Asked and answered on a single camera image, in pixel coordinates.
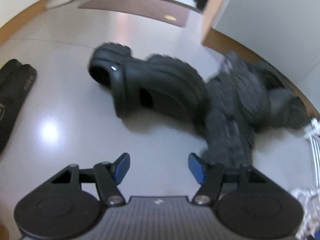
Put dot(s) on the white cabinet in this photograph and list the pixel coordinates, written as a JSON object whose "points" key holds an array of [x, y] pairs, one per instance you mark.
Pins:
{"points": [[262, 17]]}

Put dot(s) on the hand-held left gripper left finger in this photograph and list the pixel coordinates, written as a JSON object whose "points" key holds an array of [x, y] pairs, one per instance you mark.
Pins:
{"points": [[122, 166]]}

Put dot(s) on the black chunky rubber clog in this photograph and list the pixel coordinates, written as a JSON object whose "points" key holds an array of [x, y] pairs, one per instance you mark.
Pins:
{"points": [[162, 87], [232, 135]]}

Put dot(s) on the black lace-up sneaker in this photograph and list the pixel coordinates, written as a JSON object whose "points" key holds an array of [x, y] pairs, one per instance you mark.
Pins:
{"points": [[287, 110]]}

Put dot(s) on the brown door mat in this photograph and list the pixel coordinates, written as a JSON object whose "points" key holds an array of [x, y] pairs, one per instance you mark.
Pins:
{"points": [[125, 7]]}

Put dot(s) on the black slide slipper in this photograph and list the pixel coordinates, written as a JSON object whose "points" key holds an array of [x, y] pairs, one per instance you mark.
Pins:
{"points": [[15, 100], [11, 67]]}

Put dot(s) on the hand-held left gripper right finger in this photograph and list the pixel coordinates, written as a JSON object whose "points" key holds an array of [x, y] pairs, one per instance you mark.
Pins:
{"points": [[197, 168]]}

